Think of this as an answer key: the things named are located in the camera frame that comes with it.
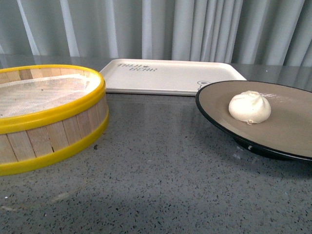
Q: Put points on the yellow rimmed bamboo steamer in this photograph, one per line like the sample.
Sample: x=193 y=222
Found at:
x=40 y=139

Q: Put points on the tan plate with black rim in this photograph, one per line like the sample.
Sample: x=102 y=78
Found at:
x=287 y=133

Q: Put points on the white rectangular tray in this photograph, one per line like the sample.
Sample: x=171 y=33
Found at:
x=164 y=77

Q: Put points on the white steamer liner cloth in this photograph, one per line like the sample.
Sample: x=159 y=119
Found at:
x=34 y=95

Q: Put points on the grey pleated curtain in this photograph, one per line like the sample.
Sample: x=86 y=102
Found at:
x=270 y=32

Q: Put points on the white steamed bun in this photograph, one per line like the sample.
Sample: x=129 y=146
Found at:
x=250 y=107

